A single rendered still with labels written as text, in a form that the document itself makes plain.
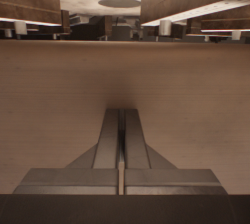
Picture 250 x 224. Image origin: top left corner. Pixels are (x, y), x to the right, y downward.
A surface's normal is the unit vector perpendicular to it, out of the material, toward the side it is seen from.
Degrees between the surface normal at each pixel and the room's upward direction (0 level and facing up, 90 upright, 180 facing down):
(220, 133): 90
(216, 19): 90
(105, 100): 90
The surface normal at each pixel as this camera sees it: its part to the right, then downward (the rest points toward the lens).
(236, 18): -0.51, 0.25
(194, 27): 0.24, 0.30
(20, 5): 0.86, 0.17
